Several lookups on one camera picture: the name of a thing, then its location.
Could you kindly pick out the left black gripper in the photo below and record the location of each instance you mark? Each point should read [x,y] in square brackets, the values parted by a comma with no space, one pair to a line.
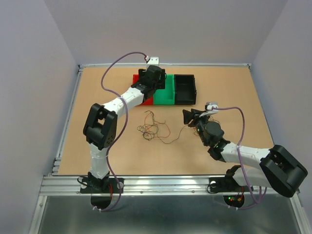
[161,84]

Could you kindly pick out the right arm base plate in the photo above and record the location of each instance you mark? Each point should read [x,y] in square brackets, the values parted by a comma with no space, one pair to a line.
[224,185]

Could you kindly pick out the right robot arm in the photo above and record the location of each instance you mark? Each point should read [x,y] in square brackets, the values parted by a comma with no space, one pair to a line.
[274,168]

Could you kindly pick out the black plastic bin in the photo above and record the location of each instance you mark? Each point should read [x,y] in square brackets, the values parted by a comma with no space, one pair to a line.
[185,89]

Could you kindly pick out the red plastic bin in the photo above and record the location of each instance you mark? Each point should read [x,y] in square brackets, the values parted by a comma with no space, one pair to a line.
[149,101]

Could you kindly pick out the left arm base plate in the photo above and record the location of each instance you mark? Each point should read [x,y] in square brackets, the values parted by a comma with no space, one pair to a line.
[108,185]

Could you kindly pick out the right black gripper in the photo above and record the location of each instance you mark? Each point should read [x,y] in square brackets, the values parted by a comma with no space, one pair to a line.
[195,114]

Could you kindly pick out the aluminium front rail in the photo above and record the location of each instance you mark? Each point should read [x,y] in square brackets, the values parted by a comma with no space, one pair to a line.
[134,185]

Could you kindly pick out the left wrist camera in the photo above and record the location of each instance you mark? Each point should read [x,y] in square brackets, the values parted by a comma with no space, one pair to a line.
[152,61]

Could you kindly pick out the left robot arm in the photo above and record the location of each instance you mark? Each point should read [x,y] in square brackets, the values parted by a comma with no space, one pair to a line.
[101,125]

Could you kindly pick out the green plastic bin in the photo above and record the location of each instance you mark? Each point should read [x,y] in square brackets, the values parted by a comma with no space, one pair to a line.
[166,96]

